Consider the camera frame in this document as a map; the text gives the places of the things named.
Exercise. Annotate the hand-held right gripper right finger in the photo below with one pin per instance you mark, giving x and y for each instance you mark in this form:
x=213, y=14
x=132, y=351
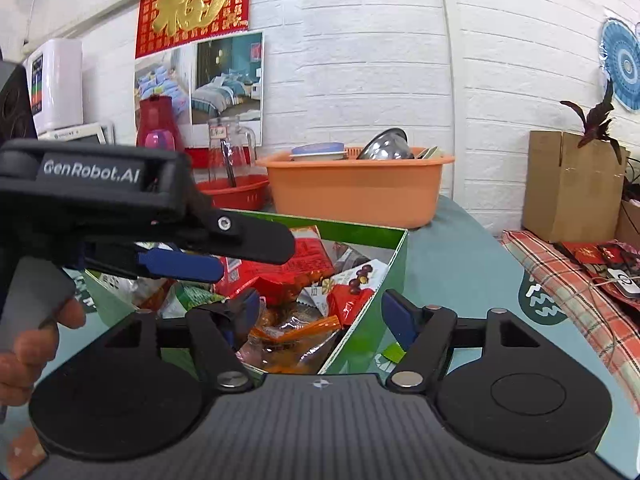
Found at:
x=400, y=317

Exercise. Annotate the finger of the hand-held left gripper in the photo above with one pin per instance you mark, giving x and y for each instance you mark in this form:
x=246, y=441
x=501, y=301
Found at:
x=260, y=245
x=185, y=266

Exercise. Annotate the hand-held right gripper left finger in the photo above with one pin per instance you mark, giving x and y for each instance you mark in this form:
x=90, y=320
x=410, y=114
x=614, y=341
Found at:
x=245, y=312

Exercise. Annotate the red checkered snack bag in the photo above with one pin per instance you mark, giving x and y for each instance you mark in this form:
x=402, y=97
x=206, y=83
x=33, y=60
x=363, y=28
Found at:
x=290, y=270

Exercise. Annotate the green cardboard box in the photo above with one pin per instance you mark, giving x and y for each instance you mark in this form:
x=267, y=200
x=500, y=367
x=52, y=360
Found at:
x=362, y=342

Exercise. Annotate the red chocolate bean packet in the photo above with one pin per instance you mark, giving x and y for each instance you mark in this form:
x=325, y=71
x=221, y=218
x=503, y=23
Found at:
x=350, y=302

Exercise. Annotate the orange-edged peanut packet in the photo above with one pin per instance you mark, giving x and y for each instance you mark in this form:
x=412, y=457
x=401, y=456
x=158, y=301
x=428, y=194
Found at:
x=300, y=332

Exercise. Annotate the person's left hand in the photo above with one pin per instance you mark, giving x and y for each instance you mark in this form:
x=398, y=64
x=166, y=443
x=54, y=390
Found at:
x=30, y=352

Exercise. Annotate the small green packet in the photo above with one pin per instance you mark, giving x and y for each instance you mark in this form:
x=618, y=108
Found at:
x=192, y=300

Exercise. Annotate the red plastic basin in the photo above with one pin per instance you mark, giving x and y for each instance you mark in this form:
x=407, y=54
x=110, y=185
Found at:
x=235, y=196

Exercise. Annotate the teal printed tablecloth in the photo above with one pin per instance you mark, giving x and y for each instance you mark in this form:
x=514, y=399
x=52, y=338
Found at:
x=465, y=280

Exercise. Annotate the dark spoon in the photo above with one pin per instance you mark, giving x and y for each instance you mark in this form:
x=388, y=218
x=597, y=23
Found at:
x=229, y=170

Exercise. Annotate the pink thermos bottle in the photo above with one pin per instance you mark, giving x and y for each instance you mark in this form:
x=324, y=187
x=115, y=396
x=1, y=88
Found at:
x=160, y=139

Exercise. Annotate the glass pitcher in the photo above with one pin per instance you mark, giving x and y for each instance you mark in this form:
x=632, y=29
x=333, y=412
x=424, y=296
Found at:
x=242, y=152

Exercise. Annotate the red thermos jug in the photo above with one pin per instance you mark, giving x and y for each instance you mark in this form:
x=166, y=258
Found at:
x=155, y=115

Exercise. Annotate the orange plastic basin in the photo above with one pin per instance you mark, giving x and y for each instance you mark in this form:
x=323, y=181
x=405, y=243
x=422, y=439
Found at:
x=350, y=190

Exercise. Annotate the pale blue lid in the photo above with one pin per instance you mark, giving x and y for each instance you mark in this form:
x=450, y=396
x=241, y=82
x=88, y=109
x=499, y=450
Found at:
x=317, y=151

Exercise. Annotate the white cylindrical water purifier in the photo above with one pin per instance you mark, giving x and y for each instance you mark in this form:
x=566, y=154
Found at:
x=60, y=85

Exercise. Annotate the steel bowl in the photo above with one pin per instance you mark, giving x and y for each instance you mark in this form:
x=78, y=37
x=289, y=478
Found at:
x=385, y=145

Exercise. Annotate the red plaid cloth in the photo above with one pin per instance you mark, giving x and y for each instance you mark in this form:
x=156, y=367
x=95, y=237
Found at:
x=565, y=300

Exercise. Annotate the pale dish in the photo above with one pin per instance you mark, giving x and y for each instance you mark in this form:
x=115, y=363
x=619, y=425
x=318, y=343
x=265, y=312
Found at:
x=429, y=153

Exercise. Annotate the red envelopes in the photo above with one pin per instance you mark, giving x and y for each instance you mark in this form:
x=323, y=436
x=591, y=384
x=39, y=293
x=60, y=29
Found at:
x=585, y=255

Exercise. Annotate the large brown cardboard box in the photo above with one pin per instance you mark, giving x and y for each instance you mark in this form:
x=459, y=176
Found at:
x=565, y=190

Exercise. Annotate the white power strip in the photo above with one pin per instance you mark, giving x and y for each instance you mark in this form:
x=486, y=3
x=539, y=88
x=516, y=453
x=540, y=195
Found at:
x=625, y=282

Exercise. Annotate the small brown cardboard box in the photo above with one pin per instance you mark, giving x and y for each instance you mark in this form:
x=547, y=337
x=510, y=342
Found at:
x=630, y=225

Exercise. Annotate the dark purple plant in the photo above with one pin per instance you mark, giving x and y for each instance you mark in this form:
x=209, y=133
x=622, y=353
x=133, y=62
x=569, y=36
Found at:
x=597, y=120

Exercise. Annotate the large blue paper fan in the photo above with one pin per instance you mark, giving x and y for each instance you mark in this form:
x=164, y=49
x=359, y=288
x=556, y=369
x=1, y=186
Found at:
x=622, y=65

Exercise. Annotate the wall poster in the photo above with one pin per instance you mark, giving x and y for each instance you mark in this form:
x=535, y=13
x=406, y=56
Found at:
x=200, y=10

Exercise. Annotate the white wall conduit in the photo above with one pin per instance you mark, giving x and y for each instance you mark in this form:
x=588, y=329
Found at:
x=446, y=60

